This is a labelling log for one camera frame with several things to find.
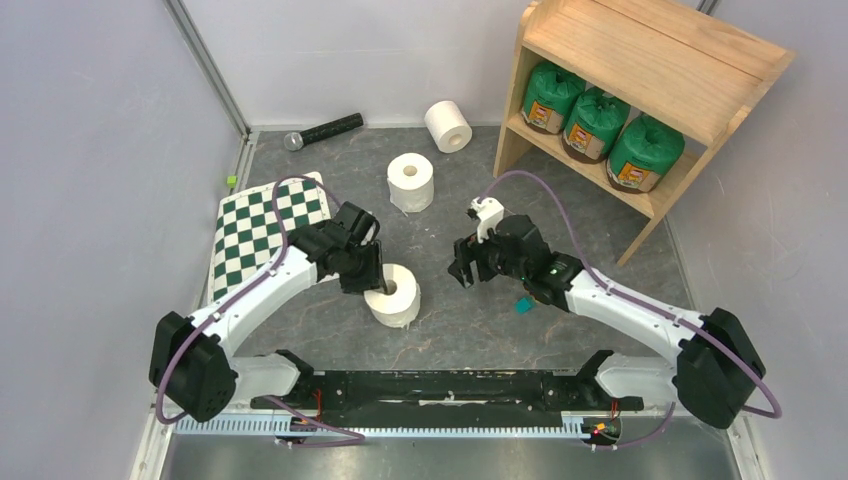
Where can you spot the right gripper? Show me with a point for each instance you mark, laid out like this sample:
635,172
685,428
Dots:
470,258

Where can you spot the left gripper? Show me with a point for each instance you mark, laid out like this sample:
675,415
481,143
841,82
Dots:
373,278

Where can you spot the white roll front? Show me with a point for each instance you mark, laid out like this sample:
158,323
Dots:
401,305

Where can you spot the white roll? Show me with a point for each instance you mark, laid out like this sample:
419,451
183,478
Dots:
447,126
401,305
411,183

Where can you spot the brown-topped green paper roll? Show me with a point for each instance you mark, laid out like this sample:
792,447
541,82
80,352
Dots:
644,153

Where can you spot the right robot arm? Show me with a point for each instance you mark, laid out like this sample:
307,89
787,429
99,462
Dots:
714,366

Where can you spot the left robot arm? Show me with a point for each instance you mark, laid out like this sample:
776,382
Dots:
194,364

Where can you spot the wooden two-tier shelf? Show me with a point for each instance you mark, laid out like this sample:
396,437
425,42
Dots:
695,73

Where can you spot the teal toy cube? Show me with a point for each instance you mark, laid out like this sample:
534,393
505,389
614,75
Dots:
524,305

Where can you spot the green white chess mat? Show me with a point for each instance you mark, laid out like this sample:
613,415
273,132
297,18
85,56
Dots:
247,232

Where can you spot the black microphone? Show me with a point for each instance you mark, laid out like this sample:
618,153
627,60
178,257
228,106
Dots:
296,140

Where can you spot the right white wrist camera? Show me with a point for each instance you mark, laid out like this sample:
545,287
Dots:
488,212

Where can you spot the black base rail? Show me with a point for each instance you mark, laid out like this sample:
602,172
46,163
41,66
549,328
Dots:
451,398

